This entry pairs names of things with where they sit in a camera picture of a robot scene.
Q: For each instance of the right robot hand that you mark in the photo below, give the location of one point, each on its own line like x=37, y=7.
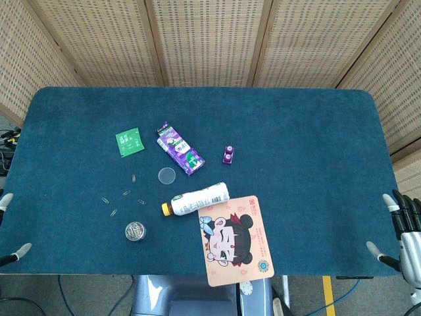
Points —
x=409, y=250

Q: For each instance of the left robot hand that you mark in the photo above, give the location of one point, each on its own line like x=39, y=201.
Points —
x=6, y=198

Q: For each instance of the round container of clips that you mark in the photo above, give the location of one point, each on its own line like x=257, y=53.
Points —
x=135, y=231

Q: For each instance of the white table leg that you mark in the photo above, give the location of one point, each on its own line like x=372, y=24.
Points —
x=285, y=289

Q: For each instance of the woven folding screen panel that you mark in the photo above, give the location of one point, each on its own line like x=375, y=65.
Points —
x=210, y=39
x=98, y=39
x=19, y=66
x=312, y=39
x=394, y=82

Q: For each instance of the green tea sachet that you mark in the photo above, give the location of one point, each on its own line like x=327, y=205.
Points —
x=130, y=142

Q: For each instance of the teal felt table cover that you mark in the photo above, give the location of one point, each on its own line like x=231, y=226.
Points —
x=296, y=148

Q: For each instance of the clear round lid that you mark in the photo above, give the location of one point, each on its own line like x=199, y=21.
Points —
x=166, y=175

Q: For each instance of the cartoon girl mouse pad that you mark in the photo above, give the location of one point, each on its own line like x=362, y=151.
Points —
x=237, y=243

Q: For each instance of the blue-grey robot torso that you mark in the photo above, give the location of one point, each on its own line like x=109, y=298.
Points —
x=154, y=293

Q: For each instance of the purple milk carton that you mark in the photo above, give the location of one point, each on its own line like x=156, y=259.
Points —
x=179, y=151

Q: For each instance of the white bottle yellow cap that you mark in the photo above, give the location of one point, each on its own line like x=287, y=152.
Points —
x=197, y=200

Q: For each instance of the purple toy brick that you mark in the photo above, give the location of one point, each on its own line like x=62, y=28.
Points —
x=228, y=155

